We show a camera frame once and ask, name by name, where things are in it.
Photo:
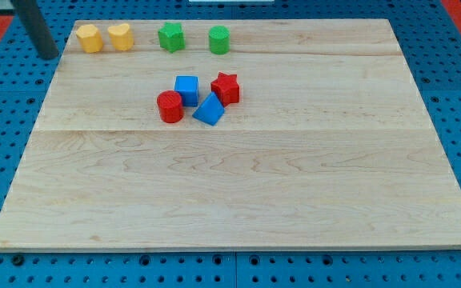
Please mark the yellow hexagon block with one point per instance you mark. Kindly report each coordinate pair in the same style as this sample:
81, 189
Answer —
89, 38

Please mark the yellow heart block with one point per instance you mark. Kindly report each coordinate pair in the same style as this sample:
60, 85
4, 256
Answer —
121, 36

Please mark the blue triangle block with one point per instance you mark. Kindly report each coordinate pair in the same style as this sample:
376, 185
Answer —
210, 110

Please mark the red star block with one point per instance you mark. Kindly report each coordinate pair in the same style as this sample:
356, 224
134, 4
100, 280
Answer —
227, 89

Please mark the red cylinder block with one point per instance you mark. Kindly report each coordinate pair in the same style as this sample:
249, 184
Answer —
170, 106

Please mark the blue cube block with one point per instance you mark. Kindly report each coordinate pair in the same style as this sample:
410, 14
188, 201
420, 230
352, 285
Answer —
187, 87

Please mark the light wooden board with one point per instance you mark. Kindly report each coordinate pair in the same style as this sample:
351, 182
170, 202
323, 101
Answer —
330, 148

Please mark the green cylinder block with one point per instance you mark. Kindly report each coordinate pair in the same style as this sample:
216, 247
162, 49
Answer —
219, 39

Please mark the green star block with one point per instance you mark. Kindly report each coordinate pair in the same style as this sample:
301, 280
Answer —
171, 36

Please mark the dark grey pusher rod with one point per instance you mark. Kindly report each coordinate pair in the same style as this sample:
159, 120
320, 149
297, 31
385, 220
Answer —
35, 25

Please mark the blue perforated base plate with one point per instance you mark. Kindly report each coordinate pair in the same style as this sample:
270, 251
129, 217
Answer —
431, 43

